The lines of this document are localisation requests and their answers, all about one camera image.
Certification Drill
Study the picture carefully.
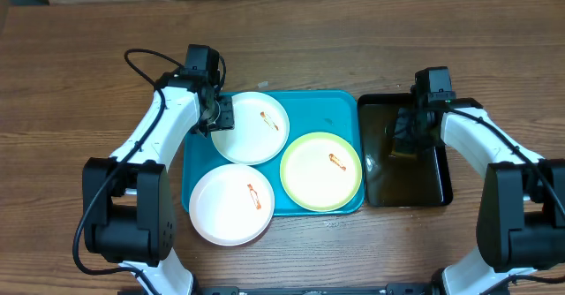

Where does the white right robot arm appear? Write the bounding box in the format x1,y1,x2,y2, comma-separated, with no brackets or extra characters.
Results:
387,99,564,294

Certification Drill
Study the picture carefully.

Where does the light green plate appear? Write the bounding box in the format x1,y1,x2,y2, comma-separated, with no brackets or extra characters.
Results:
280,132,362,213

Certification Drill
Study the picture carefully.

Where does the green yellow sponge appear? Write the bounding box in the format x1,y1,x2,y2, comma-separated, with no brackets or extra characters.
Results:
390,132,417,159

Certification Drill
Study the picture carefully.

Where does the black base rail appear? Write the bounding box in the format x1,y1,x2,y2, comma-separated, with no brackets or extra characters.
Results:
191,283,445,295

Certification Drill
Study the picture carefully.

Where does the teal plastic tray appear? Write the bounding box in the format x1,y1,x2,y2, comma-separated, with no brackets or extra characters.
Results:
181,90,362,216

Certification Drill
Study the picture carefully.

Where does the black water-filled tray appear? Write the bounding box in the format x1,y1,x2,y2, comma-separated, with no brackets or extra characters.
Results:
358,94,453,208

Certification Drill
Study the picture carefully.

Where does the white plate with sauce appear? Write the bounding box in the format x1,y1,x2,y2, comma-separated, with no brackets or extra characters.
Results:
211,92,290,165

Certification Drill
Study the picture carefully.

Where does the white plate lower left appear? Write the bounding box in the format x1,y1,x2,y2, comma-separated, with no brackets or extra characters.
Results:
189,163,275,246

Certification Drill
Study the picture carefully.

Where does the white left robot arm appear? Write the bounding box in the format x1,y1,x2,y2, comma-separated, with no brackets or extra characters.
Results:
74,68,234,294

